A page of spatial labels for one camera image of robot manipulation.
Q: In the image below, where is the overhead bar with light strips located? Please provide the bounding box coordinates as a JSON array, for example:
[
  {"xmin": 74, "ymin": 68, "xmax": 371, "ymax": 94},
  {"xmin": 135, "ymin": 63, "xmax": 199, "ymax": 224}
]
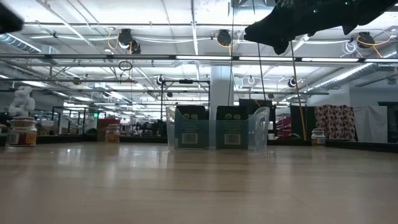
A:
[{"xmin": 0, "ymin": 53, "xmax": 398, "ymax": 63}]

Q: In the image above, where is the patterned red white cloth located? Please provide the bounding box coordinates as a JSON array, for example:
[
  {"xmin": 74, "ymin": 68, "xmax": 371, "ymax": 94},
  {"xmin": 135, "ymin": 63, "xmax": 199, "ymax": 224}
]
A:
[{"xmin": 314, "ymin": 104, "xmax": 356, "ymax": 141}]

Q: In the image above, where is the yellow cable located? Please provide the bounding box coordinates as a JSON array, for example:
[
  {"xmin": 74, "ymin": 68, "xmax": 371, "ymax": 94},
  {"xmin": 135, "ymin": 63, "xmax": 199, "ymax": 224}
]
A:
[{"xmin": 290, "ymin": 40, "xmax": 308, "ymax": 141}]

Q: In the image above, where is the clear plastic bin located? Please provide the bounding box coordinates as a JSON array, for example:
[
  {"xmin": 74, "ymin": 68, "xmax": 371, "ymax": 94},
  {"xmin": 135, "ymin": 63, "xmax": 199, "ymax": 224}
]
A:
[{"xmin": 165, "ymin": 105, "xmax": 271, "ymax": 152}]

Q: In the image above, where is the white hanging sheet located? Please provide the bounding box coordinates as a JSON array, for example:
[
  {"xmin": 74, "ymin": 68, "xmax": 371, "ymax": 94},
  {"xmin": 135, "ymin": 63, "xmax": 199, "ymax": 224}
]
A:
[{"xmin": 353, "ymin": 105, "xmax": 389, "ymax": 143}]

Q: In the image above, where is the dark green spice tin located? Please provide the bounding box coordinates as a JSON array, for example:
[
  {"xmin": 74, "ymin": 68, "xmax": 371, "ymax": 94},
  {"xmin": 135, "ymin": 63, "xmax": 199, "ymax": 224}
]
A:
[
  {"xmin": 215, "ymin": 105, "xmax": 249, "ymax": 150},
  {"xmin": 174, "ymin": 105, "xmax": 210, "ymax": 149}
]

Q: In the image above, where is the red-capped spice jar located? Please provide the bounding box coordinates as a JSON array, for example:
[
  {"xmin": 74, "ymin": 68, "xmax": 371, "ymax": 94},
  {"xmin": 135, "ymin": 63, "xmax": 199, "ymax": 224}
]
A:
[{"xmin": 96, "ymin": 117, "xmax": 121, "ymax": 141}]

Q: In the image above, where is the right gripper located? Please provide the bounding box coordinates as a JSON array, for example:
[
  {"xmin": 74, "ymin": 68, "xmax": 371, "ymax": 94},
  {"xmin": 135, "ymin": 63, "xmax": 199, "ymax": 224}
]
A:
[{"xmin": 244, "ymin": 0, "xmax": 346, "ymax": 55}]

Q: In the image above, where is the black metal rack frame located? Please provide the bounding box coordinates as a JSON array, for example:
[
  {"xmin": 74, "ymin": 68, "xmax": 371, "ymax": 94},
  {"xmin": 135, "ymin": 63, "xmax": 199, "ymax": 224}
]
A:
[{"xmin": 160, "ymin": 79, "xmax": 211, "ymax": 121}]

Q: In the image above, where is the white robot figure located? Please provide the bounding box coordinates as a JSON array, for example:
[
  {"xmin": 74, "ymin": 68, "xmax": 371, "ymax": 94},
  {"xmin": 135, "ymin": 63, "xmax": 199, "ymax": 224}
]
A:
[{"xmin": 7, "ymin": 85, "xmax": 37, "ymax": 118}]

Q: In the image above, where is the black ceiling cable reel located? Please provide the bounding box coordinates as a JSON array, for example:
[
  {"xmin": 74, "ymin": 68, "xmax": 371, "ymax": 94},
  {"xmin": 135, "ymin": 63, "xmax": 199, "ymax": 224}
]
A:
[
  {"xmin": 117, "ymin": 27, "xmax": 142, "ymax": 54},
  {"xmin": 356, "ymin": 30, "xmax": 376, "ymax": 49},
  {"xmin": 216, "ymin": 29, "xmax": 233, "ymax": 47}
]

